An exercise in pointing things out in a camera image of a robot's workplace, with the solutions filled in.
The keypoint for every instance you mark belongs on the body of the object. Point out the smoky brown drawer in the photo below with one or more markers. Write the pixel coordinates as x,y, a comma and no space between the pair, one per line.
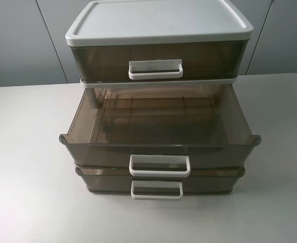
159,62
199,182
204,123

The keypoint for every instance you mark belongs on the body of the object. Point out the white plastic drawer cabinet frame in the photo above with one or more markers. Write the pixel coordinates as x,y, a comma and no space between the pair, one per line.
119,23

